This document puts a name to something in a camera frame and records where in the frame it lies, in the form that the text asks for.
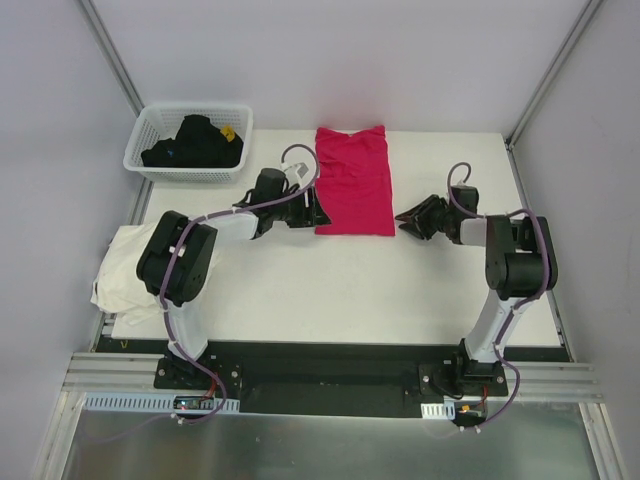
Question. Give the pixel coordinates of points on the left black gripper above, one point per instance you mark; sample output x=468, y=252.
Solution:
x=308, y=208

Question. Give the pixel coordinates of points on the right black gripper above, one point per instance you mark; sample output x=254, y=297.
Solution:
x=426, y=218

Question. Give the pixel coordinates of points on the pink t shirt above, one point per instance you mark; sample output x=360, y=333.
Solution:
x=355, y=184

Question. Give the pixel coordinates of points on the white t shirt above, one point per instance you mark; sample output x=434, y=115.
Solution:
x=116, y=288

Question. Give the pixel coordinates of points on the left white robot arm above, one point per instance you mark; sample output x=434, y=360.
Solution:
x=174, y=266

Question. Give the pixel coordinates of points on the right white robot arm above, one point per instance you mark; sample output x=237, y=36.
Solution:
x=519, y=267

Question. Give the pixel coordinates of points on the black t shirt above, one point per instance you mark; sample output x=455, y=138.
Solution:
x=198, y=144

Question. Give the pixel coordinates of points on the white plastic laundry basket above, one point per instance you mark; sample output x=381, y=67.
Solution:
x=161, y=121

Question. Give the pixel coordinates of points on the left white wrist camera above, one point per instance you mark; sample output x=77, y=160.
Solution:
x=297, y=174

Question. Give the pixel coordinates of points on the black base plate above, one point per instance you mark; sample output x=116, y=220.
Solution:
x=331, y=379

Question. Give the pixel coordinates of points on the right white cable duct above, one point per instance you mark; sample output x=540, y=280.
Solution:
x=438, y=411

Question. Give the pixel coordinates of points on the white cable duct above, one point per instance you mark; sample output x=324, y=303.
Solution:
x=158, y=404
x=438, y=411

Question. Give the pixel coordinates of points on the left aluminium frame post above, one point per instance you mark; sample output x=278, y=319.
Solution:
x=106, y=44

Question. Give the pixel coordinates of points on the aluminium frame post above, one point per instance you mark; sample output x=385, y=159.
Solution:
x=579, y=27
x=106, y=44

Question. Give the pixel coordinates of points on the right aluminium frame post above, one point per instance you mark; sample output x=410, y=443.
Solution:
x=579, y=27

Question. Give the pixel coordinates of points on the left white cable duct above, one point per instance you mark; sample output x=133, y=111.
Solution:
x=158, y=404

